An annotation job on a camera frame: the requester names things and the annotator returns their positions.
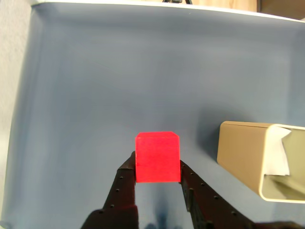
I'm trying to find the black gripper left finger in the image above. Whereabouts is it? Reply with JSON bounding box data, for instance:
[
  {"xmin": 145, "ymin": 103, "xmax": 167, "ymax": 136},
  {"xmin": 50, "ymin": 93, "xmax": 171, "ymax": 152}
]
[{"xmin": 81, "ymin": 150, "xmax": 139, "ymax": 229}]

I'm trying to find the blue table mat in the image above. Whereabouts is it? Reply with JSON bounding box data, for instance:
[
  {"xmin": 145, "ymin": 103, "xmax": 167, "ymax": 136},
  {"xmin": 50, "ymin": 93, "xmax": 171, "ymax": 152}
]
[{"xmin": 0, "ymin": 2, "xmax": 305, "ymax": 229}]

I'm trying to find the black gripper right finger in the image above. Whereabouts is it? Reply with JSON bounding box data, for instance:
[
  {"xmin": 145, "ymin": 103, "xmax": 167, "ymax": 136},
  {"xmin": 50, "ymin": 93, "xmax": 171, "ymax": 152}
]
[{"xmin": 179, "ymin": 160, "xmax": 257, "ymax": 229}]

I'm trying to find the dark brown cabinet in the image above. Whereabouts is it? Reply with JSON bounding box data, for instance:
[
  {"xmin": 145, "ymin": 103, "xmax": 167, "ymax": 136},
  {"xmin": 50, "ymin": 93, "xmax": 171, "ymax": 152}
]
[{"xmin": 256, "ymin": 0, "xmax": 305, "ymax": 20}]

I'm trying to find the beige plastic box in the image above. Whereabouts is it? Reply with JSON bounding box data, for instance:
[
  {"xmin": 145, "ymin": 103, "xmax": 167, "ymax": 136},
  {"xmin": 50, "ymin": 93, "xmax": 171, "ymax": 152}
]
[{"xmin": 216, "ymin": 120, "xmax": 305, "ymax": 204}]

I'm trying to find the red cube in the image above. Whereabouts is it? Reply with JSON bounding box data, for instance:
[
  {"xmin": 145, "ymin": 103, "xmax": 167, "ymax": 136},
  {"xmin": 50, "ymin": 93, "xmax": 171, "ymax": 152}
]
[{"xmin": 134, "ymin": 131, "xmax": 181, "ymax": 184}]

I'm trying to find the black tripod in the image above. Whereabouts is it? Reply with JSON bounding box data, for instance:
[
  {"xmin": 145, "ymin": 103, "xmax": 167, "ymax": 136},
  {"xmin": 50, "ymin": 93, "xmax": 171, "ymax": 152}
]
[{"xmin": 162, "ymin": 0, "xmax": 193, "ymax": 5}]

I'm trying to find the white crumpled paper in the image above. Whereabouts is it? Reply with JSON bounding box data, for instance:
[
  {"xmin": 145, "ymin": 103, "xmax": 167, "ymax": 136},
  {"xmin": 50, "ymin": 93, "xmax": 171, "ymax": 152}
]
[{"xmin": 264, "ymin": 125, "xmax": 292, "ymax": 177}]

